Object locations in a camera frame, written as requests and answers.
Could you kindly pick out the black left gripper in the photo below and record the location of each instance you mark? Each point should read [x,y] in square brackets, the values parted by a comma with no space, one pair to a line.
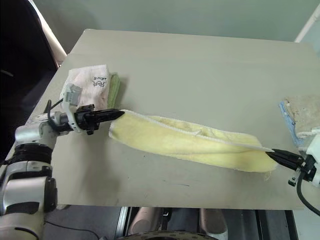
[82,117]

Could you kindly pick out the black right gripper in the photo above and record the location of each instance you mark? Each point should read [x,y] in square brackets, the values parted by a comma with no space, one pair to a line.
[308,168]

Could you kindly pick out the yellow fluffy towel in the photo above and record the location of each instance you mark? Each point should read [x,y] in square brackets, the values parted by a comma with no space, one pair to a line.
[180,145]

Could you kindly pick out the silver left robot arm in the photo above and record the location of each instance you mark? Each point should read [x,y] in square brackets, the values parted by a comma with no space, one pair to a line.
[26,175]

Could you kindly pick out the green folded towel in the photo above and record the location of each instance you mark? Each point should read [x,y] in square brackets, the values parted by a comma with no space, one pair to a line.
[113,88]

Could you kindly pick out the white towel with black print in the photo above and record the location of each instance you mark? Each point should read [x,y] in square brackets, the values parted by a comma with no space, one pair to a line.
[87,85]

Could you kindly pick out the beige folded towel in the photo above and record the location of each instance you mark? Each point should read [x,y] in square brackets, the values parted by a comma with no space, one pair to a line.
[305,112]

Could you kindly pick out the beige rounded shape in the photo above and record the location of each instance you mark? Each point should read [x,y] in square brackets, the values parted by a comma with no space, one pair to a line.
[143,221]

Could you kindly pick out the white pole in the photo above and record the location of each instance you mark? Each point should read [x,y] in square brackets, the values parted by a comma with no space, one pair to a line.
[308,23]

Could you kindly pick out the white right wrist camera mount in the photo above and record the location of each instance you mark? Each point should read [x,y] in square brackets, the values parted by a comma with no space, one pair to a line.
[315,150]

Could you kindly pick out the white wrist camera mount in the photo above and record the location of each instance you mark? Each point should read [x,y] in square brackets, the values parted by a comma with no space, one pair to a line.
[71,93]
[315,150]

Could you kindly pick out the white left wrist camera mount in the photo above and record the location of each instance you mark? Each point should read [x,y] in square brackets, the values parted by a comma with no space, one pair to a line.
[71,93]

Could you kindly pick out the aluminium frame rail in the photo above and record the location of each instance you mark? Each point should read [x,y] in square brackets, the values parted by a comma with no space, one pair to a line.
[122,222]

